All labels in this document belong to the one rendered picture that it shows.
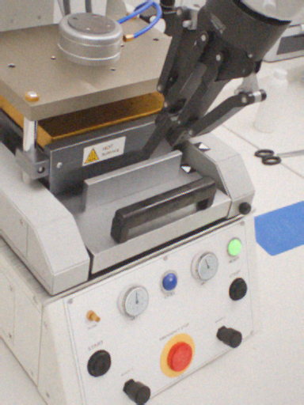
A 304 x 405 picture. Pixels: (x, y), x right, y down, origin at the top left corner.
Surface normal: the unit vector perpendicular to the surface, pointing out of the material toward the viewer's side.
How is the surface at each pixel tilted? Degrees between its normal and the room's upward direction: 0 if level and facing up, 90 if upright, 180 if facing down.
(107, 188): 90
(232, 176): 41
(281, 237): 0
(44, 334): 90
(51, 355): 90
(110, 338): 65
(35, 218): 0
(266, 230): 0
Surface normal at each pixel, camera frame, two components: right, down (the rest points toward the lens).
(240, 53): -0.76, 0.28
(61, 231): 0.52, -0.23
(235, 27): -0.39, 0.65
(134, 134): 0.62, 0.55
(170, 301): 0.63, 0.17
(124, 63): 0.15, -0.78
